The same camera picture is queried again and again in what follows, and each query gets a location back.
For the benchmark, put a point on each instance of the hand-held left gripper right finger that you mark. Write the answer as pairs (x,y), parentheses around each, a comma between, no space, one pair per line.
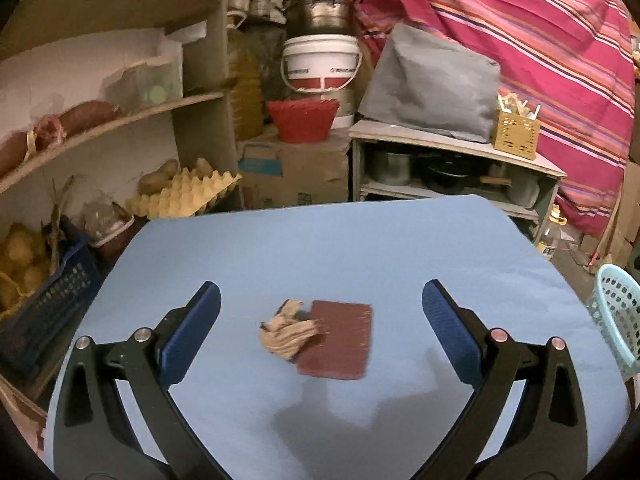
(452,332)

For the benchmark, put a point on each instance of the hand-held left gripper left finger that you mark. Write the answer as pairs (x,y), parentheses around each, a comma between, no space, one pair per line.
(192,330)

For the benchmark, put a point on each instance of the beige cloth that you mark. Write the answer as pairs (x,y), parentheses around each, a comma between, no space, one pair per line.
(287,335)

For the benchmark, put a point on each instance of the light blue plastic basket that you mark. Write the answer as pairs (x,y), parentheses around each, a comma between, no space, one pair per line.
(617,315)

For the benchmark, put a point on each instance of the plastic tub with red rim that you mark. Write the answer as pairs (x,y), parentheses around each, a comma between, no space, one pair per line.
(107,225)

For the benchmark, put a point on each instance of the yellow egg tray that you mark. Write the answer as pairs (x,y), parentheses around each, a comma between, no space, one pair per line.
(185,195)

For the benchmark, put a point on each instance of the clear oil bottle yellow label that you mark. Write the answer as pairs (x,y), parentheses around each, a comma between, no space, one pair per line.
(550,237)

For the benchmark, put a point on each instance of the dark blue plastic crate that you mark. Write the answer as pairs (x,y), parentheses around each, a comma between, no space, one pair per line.
(55,300)

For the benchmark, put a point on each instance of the long potato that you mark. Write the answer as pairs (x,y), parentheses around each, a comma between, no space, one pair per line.
(157,177)

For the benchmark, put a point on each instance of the grey enamel pot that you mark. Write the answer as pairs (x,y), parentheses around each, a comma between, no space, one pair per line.
(525,190)

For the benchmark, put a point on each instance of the black pan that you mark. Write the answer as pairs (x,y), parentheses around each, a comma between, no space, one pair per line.
(450,172)

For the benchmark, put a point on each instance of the small potato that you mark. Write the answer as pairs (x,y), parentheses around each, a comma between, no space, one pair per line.
(204,167)

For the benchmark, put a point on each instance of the dried plant stalk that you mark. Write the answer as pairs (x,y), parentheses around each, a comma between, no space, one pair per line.
(57,225)

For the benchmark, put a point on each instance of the steel pot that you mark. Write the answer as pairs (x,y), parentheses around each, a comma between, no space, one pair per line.
(391,167)

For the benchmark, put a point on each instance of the broom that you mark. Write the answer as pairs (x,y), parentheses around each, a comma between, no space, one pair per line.
(602,240)

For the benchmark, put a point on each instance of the pile of potatoes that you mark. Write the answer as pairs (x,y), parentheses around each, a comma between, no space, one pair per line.
(22,265)

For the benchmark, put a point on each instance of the cardboard box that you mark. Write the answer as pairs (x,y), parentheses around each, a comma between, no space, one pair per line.
(295,170)

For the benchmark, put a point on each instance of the wooden shelf cabinet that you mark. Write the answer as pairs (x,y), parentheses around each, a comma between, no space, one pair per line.
(450,142)

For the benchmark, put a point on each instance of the yellow utensil basket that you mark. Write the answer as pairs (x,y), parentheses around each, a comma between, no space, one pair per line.
(516,135)

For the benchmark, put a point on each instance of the stack of cardboard boxes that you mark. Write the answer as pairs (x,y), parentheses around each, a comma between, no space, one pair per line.
(627,220)

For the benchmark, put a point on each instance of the bundle of wooden utensils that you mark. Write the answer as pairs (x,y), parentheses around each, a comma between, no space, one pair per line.
(517,105)

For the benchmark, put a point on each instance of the red plastic basket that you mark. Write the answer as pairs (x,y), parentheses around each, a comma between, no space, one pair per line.
(302,120)

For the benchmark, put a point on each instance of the brown sausage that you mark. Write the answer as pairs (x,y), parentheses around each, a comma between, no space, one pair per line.
(12,152)
(90,116)

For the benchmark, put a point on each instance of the pink net bag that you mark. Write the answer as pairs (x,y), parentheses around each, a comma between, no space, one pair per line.
(48,132)

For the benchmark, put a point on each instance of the grey cloth cover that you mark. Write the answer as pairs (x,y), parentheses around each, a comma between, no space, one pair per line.
(430,85)

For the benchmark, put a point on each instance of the yellow oil jug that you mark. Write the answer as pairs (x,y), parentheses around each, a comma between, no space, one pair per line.
(246,85)

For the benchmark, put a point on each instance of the clear plastic container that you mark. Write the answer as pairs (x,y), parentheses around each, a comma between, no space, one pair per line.
(142,82)

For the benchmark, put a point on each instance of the white plastic bucket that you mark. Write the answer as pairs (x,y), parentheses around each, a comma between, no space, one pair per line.
(320,62)

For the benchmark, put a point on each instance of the red striped blanket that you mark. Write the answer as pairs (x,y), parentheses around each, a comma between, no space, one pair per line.
(525,25)

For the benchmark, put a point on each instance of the large metal pot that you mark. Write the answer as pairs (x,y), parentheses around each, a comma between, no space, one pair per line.
(320,10)

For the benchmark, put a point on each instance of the curved wall shelf unit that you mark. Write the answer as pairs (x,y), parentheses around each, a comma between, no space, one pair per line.
(100,15)

